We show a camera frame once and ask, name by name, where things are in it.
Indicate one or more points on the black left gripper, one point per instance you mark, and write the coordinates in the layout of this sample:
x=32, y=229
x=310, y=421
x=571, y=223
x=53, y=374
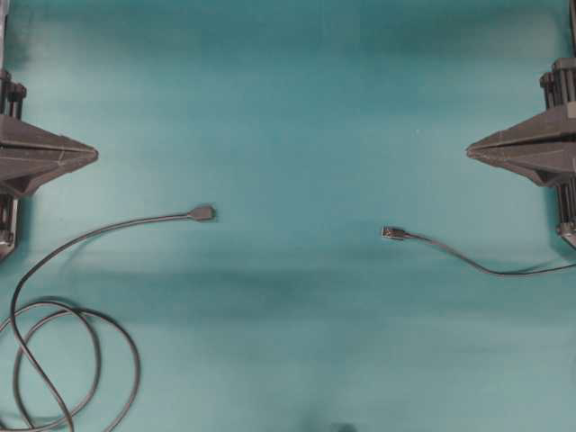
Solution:
x=23, y=176

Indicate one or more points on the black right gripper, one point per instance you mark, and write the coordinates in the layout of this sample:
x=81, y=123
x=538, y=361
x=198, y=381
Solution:
x=555, y=124

